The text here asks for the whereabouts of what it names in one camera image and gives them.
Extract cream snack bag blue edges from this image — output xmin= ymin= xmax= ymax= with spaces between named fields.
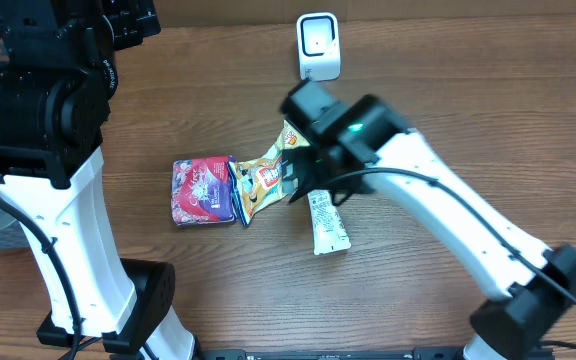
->
xmin=228 ymin=120 xmax=309 ymax=227

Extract white tube with gold cap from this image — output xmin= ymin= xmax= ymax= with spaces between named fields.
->
xmin=307 ymin=190 xmax=351 ymax=255

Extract red purple tissue pack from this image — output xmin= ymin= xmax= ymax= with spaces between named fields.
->
xmin=171 ymin=155 xmax=237 ymax=226

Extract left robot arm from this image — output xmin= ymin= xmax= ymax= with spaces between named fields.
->
xmin=0 ymin=0 xmax=201 ymax=360

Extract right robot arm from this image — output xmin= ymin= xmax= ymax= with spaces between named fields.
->
xmin=280 ymin=80 xmax=576 ymax=359

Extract white barcode scanner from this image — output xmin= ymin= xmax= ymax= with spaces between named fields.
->
xmin=296 ymin=12 xmax=341 ymax=81

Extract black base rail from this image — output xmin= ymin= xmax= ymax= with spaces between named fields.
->
xmin=112 ymin=346 xmax=557 ymax=360

